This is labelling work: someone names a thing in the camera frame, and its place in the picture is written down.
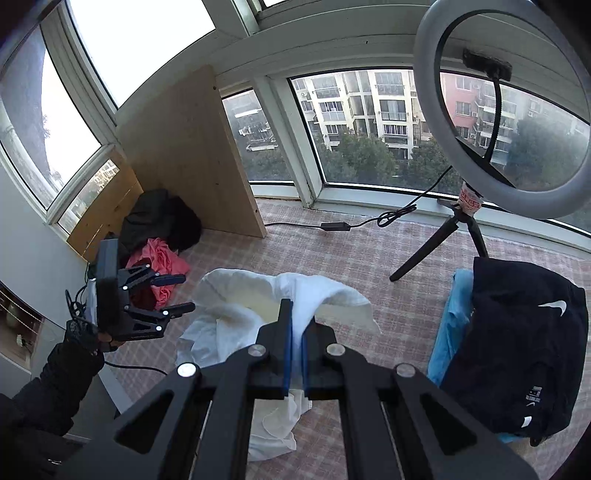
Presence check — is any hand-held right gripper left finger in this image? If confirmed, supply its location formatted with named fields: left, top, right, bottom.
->
left=55, top=299, right=294, bottom=480

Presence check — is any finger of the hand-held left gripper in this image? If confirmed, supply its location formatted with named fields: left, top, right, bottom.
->
left=117, top=264, right=187, bottom=289
left=122, top=302, right=196, bottom=330

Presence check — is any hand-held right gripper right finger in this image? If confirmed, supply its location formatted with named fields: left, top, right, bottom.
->
left=301, top=318, right=539, bottom=480

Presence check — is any white shirt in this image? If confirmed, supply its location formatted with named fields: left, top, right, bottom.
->
left=177, top=269, right=382, bottom=462

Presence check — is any person's left forearm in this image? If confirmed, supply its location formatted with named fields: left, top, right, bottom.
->
left=0, top=342, right=105, bottom=462

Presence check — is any person's left hand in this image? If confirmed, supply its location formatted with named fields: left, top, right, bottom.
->
left=65, top=318, right=125, bottom=354

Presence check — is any pink garment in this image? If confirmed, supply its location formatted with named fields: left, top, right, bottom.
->
left=126, top=237, right=191, bottom=310

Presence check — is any black garment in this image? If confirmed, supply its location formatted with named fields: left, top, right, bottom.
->
left=173, top=198, right=203, bottom=254

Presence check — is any pine wood panel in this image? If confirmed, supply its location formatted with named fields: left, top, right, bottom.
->
left=67, top=152, right=144, bottom=264

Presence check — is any dark grey garment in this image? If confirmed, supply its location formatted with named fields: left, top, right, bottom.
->
left=119, top=189, right=185, bottom=261

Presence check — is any pink plaid blanket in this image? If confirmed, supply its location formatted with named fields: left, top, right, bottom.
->
left=99, top=198, right=591, bottom=480

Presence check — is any light wooden board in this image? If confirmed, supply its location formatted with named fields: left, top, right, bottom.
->
left=115, top=65, right=267, bottom=239

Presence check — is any folded blue garment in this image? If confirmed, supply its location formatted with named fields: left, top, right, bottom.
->
left=427, top=269, right=532, bottom=446

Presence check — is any black tripod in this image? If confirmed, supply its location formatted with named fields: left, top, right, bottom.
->
left=389, top=182, right=490, bottom=282

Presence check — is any folded navy garment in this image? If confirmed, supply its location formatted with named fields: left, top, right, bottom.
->
left=441, top=257, right=589, bottom=446

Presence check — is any black phone holder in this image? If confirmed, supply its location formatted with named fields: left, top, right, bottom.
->
left=463, top=48, right=514, bottom=162

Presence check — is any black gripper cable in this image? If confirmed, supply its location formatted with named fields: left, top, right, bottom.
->
left=65, top=263, right=167, bottom=374

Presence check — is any black ring light cable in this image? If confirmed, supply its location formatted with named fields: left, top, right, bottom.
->
left=263, top=166, right=455, bottom=232

